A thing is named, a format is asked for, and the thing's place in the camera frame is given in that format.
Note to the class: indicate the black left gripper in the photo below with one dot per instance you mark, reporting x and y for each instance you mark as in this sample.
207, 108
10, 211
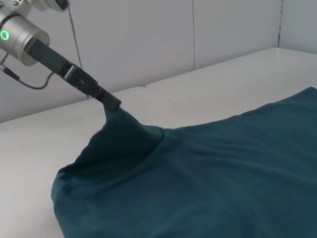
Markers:
57, 63

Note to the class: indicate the teal blue shirt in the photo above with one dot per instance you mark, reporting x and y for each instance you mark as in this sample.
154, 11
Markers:
198, 178

